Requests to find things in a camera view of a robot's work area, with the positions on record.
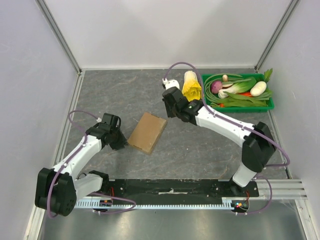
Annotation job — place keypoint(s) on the grey slotted cable duct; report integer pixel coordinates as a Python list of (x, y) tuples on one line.
[(99, 204)]

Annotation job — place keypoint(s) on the green long beans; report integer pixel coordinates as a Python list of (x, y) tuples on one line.
[(208, 79)]

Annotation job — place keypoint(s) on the orange carrot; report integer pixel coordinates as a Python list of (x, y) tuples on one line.
[(213, 100)]

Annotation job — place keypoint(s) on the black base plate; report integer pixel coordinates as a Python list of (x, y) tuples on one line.
[(213, 187)]

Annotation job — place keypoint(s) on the aluminium frame post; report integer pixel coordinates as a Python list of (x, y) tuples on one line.
[(44, 8), (276, 33)]

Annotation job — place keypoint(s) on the brown mushroom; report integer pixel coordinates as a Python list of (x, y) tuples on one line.
[(225, 78)]

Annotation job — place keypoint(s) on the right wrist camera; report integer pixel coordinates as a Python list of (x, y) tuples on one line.
[(172, 83)]

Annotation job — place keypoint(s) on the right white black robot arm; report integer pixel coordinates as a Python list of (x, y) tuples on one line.
[(256, 151)]

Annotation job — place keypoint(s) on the right aluminium frame post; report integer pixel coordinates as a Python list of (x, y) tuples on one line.
[(276, 33)]

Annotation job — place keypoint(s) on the purple onion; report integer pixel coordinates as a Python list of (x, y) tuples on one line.
[(216, 86)]

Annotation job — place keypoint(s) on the front aluminium rail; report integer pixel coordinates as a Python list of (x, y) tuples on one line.
[(282, 188)]

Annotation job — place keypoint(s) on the white radish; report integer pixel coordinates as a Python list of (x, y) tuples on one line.
[(258, 89)]

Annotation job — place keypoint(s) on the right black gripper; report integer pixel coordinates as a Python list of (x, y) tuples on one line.
[(170, 105)]

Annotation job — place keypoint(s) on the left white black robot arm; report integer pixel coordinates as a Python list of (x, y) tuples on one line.
[(58, 188)]

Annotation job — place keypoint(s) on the celery leaf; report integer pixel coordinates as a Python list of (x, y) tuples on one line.
[(267, 74)]

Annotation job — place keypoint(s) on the yellow napa cabbage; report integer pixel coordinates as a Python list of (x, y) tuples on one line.
[(191, 89)]

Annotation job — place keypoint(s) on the brown cardboard express box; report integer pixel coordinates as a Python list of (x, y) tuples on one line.
[(147, 132)]

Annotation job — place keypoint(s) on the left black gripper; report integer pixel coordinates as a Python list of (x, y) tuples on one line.
[(122, 142)]

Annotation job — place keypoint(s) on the bok choy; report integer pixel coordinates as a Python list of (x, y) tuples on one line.
[(238, 87)]

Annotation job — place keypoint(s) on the left aluminium frame post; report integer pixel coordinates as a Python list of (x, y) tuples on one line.
[(44, 8)]

